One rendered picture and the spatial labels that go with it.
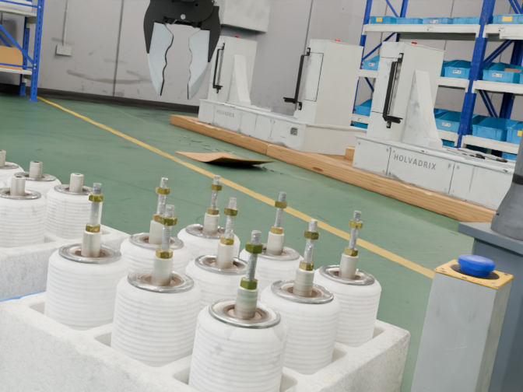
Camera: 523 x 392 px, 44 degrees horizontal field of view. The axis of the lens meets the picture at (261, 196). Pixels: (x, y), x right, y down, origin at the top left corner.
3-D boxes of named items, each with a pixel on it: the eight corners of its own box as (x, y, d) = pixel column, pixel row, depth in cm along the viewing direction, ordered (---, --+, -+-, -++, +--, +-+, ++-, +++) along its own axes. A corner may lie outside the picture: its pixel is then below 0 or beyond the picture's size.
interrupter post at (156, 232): (166, 246, 89) (170, 224, 89) (149, 246, 88) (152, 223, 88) (162, 242, 91) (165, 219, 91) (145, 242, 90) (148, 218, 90)
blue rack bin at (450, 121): (464, 132, 705) (468, 113, 702) (492, 137, 673) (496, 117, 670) (430, 127, 680) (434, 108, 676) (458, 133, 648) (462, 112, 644)
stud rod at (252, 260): (239, 301, 67) (250, 230, 66) (245, 299, 68) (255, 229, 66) (247, 303, 66) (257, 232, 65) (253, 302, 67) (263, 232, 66)
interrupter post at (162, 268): (166, 289, 72) (169, 260, 72) (145, 285, 73) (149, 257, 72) (174, 284, 74) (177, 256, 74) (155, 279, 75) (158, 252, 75)
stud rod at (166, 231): (163, 271, 73) (172, 206, 71) (156, 270, 73) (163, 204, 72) (168, 270, 74) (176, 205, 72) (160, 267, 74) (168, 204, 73)
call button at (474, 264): (461, 268, 76) (465, 251, 75) (496, 278, 74) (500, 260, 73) (451, 274, 72) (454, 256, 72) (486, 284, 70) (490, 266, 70)
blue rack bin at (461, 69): (474, 82, 695) (478, 63, 692) (503, 85, 663) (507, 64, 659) (440, 76, 670) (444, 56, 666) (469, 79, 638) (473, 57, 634)
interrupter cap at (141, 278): (177, 301, 69) (178, 295, 69) (114, 285, 71) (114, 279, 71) (203, 283, 76) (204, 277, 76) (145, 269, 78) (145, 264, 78)
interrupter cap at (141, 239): (191, 253, 88) (191, 248, 88) (135, 252, 85) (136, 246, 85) (174, 237, 95) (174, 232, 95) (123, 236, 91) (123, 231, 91)
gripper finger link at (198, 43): (211, 98, 91) (210, 30, 89) (210, 99, 85) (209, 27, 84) (189, 98, 91) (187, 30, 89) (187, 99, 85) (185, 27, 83)
